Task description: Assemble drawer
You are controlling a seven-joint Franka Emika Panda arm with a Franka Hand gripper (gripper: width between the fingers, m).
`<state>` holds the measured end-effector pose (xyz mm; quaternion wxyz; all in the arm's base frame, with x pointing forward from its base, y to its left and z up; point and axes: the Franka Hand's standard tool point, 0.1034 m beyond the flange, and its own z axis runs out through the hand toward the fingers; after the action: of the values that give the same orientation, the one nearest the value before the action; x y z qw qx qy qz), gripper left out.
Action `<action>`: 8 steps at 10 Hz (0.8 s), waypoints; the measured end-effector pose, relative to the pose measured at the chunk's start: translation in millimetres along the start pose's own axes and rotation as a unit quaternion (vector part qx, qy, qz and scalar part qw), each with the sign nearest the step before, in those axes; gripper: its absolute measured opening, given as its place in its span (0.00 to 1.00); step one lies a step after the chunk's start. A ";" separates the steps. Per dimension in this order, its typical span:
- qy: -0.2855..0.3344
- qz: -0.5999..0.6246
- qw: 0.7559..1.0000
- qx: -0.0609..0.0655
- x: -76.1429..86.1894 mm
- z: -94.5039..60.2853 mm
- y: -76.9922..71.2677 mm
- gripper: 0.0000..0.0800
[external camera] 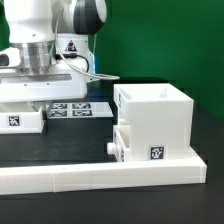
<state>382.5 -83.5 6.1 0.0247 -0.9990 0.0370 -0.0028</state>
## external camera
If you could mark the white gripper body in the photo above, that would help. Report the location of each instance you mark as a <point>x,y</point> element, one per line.
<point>60,83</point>

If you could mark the white drawer with knob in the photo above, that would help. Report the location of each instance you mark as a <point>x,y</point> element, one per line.
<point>120,146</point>

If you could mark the white drawer cabinet box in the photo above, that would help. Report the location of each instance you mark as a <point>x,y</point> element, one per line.
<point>159,117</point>

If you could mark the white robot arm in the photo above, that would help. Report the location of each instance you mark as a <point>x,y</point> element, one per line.
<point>29,70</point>

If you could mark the white fiducial marker sheet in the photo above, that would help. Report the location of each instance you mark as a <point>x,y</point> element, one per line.
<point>80,110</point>

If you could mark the white L-shaped obstacle wall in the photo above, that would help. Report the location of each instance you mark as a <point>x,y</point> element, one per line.
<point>59,178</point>

